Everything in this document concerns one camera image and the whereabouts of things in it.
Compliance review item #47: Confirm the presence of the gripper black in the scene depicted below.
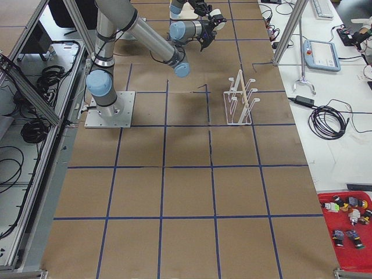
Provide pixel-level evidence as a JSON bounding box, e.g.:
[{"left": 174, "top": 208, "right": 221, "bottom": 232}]
[
  {"left": 199, "top": 13, "right": 226, "bottom": 52},
  {"left": 190, "top": 0, "right": 211, "bottom": 13}
]

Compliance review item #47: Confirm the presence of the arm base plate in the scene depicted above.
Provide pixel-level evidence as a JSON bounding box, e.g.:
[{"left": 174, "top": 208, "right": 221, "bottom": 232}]
[{"left": 85, "top": 91, "right": 135, "bottom": 128}]

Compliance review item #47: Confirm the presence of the coiled black cable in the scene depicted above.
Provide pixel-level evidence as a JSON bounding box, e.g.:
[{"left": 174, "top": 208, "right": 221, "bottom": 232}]
[{"left": 308, "top": 98, "right": 354, "bottom": 141}]

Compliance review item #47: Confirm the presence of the white ikea cup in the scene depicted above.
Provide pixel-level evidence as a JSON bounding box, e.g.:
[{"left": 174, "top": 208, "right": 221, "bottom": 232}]
[{"left": 209, "top": 9, "right": 226, "bottom": 30}]

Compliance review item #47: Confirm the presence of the black power adapter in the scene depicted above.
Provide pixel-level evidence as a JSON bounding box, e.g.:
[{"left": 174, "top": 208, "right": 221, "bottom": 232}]
[{"left": 295, "top": 95, "right": 314, "bottom": 108}]

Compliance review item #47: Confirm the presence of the white wire cup rack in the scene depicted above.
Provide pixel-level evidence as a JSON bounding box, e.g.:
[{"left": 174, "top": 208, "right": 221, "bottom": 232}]
[{"left": 223, "top": 69, "right": 260, "bottom": 126}]

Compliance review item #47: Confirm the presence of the red parts tray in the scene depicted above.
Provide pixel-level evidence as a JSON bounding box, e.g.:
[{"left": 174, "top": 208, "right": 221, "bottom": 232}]
[{"left": 318, "top": 191, "right": 371, "bottom": 273}]

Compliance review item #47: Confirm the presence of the blue teach pendant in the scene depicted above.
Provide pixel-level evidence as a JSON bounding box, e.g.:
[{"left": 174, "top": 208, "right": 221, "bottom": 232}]
[{"left": 303, "top": 40, "right": 341, "bottom": 72}]

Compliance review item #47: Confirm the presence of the white keyboard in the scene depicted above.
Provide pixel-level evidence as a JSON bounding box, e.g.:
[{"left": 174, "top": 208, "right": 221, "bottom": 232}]
[{"left": 310, "top": 0, "right": 334, "bottom": 20}]

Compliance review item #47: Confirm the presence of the cream plastic tray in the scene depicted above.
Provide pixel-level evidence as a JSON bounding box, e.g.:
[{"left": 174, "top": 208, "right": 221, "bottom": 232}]
[{"left": 170, "top": 9, "right": 199, "bottom": 20}]

